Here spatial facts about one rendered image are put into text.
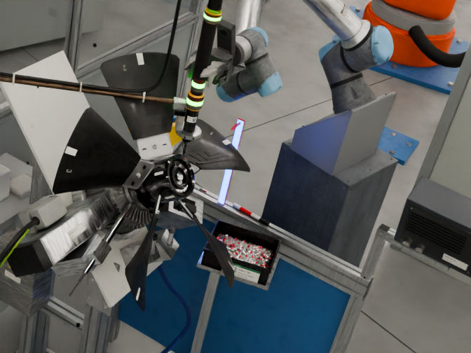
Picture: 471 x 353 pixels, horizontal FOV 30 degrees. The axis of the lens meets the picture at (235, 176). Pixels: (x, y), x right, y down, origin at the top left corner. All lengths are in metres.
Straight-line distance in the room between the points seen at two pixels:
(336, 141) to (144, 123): 0.75
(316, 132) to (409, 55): 3.35
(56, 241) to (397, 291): 2.30
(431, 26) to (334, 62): 3.30
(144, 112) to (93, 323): 0.69
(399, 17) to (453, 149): 2.20
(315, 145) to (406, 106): 2.90
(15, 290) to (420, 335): 1.98
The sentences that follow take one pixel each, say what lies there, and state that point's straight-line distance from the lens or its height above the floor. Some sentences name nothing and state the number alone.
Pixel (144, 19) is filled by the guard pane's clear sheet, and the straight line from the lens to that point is 3.49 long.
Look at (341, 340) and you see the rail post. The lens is 2.95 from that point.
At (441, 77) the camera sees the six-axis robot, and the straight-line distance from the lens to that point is 6.28.
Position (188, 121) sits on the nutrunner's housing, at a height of 1.34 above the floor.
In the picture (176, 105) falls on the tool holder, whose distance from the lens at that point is 2.34.
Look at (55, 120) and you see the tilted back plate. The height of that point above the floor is 1.24.
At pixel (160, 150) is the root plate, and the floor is 1.25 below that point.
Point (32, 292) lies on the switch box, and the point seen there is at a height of 0.72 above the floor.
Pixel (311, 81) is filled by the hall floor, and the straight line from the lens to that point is 5.75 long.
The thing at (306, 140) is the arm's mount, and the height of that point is 1.07.
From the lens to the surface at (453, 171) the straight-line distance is 4.17.
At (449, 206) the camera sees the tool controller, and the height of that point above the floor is 1.24.
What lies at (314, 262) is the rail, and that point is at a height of 0.83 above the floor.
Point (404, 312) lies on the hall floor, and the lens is 4.11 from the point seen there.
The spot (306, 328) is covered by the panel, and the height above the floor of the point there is 0.55.
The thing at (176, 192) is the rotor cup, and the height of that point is 1.20.
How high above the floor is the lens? 2.55
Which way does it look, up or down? 34 degrees down
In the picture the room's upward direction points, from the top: 14 degrees clockwise
